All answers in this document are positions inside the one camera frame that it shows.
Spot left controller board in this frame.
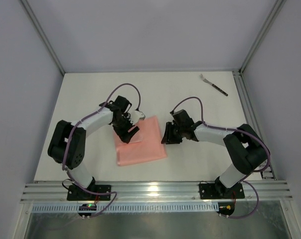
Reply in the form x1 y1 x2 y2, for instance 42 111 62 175
77 203 97 218

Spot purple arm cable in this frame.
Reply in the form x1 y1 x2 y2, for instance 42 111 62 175
171 97 271 220
61 83 142 219

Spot left frame post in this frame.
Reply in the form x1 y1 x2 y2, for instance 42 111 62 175
18 0 66 76

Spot metal fork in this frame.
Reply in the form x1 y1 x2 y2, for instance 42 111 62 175
199 74 229 97

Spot aluminium front rail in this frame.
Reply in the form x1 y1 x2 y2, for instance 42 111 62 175
20 180 293 203

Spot slotted cable duct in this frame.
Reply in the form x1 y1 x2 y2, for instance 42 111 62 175
31 201 218 213

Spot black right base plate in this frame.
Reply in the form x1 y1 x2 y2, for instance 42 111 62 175
198 181 245 200

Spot aluminium rail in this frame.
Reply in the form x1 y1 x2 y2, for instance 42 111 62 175
20 180 293 203
232 70 276 180

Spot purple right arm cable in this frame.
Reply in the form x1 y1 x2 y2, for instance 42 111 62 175
171 97 271 220

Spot aluminium right side rail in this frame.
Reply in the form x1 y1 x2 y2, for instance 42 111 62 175
232 70 276 180

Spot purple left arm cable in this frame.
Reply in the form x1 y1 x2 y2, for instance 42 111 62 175
61 83 142 219

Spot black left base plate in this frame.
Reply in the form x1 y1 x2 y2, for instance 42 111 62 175
67 184 112 201

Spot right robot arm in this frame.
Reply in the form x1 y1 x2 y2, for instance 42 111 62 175
161 110 270 200

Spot right frame post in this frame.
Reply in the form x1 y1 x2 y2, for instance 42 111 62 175
239 0 286 74

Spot pink satin napkin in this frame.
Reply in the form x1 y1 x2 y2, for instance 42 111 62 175
113 116 167 166

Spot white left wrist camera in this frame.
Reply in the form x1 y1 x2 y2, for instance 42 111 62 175
130 110 146 124

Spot controller board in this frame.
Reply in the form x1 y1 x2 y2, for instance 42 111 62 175
77 203 97 218
217 203 235 218

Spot frame post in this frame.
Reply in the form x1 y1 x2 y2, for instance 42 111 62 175
239 0 286 74
18 0 66 76

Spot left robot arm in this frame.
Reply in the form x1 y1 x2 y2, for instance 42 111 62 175
47 96 145 192

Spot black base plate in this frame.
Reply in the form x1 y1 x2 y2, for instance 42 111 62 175
198 181 245 200
67 184 112 201

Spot right controller board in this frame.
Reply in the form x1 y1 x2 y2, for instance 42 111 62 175
217 203 235 218

